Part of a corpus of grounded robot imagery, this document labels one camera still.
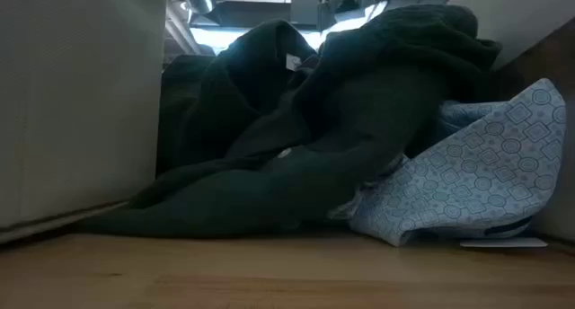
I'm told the beige fabric bin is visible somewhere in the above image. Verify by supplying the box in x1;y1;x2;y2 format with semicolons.
0;0;168;245
447;0;575;256

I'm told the light blue patterned cloth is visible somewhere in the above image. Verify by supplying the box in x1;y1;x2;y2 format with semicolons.
327;78;568;248

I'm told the grey ceiling box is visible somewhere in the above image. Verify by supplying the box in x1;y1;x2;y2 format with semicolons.
289;0;321;25

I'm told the dark green garment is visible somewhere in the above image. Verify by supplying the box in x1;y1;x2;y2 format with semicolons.
80;4;503;238

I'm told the bright ceiling light panel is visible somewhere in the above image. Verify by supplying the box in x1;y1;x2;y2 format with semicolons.
189;2;388;55

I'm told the white paper card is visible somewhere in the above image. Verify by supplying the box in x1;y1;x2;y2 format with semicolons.
458;236;549;249

